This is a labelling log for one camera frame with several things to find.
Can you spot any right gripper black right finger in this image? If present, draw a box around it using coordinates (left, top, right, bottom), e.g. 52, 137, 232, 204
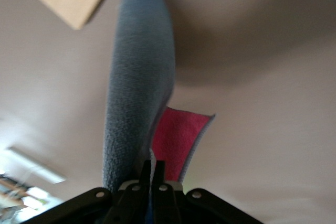
154, 159, 265, 224

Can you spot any grey and pink microfibre cloth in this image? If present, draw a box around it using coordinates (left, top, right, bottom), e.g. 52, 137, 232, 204
101, 0, 216, 224

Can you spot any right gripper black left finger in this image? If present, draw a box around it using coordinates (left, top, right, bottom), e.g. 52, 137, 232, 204
20, 159, 152, 224

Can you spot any white rectangular rack base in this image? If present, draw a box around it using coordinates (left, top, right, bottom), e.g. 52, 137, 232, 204
6, 145, 67, 185

